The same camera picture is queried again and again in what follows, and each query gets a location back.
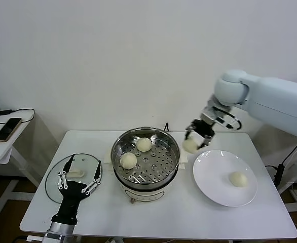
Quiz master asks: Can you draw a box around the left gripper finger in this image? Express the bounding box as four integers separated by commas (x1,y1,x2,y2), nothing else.
57,153,77,190
81,158,103,195

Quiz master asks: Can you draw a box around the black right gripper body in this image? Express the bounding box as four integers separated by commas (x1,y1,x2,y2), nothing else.
189,119,214,139

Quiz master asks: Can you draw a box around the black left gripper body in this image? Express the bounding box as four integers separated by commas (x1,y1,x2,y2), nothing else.
51,180,88,226

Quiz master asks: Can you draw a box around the glass lid with white handle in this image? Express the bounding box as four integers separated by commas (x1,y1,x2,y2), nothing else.
45,152,103,205

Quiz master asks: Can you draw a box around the white steamed baozi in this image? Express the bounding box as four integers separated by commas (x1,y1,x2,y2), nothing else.
136,137,153,152
182,135,200,154
229,171,248,188
120,152,138,170

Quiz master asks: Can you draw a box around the stainless steel steamer basket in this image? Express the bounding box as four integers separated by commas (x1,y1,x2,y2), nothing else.
112,128,181,187

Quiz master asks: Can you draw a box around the white round plate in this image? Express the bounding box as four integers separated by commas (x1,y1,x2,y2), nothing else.
193,150,258,208

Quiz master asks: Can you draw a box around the white electric cooker pot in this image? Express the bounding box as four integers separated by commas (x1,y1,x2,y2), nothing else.
104,146,190,205

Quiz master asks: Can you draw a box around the black smartphone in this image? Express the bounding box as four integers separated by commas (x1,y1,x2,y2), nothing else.
0,117,23,143

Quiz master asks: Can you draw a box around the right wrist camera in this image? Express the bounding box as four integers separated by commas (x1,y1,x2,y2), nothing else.
200,108,242,131

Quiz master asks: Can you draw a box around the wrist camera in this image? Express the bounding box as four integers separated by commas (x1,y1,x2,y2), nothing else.
200,108,242,131
26,231,63,242

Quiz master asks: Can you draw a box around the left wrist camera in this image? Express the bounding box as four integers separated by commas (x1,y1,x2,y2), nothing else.
26,231,63,242

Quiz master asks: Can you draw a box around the black cable with clamp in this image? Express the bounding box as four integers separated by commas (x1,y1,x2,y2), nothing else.
265,138,297,189

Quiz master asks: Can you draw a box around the black power adapter with cable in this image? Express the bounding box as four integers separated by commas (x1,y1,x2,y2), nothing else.
0,108,35,126

